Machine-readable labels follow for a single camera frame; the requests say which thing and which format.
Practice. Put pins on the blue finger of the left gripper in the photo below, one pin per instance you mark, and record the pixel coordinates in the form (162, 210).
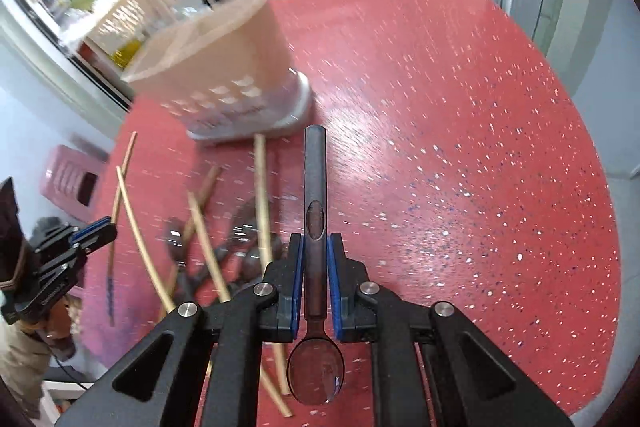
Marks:
(94, 236)

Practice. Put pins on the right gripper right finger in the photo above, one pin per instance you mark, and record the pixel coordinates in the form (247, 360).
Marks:
(354, 314)

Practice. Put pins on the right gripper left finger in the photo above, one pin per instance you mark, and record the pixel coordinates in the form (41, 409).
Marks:
(280, 317)

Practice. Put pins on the beige utensil holder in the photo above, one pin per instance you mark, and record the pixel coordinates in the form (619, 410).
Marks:
(225, 73)

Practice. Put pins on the pink plastic stool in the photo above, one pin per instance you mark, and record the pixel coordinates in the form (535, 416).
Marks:
(69, 181)

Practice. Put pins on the beige storage cart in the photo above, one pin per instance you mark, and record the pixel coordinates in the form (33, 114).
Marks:
(115, 30)

